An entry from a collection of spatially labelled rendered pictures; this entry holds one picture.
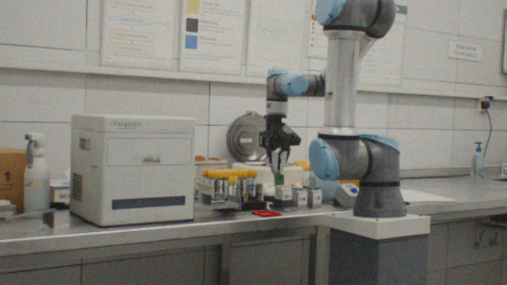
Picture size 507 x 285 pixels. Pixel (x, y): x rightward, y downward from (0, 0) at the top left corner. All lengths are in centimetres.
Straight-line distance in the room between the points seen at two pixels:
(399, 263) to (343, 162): 32
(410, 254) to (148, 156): 77
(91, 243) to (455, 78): 245
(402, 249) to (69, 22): 138
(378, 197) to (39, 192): 95
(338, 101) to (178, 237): 58
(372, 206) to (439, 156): 178
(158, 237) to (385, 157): 66
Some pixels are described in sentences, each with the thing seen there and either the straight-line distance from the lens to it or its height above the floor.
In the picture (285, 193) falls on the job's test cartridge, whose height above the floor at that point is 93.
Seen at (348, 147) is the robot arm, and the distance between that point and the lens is 167.
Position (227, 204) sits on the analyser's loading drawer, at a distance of 186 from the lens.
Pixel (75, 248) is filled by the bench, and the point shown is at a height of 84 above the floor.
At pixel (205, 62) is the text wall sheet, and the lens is 251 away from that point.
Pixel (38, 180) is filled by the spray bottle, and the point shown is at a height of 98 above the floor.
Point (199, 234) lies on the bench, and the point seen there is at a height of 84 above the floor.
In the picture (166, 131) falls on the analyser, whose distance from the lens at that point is 172.
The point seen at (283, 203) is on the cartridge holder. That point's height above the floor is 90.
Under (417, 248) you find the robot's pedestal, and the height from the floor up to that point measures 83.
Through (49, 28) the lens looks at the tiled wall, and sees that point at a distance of 229.
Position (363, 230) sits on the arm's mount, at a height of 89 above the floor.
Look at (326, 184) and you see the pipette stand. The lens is 223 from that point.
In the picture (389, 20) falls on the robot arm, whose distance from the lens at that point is 176.
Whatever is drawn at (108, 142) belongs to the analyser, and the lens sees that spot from 166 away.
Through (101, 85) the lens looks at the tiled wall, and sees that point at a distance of 233.
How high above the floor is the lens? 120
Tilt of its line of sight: 3 degrees down
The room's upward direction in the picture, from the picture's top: 2 degrees clockwise
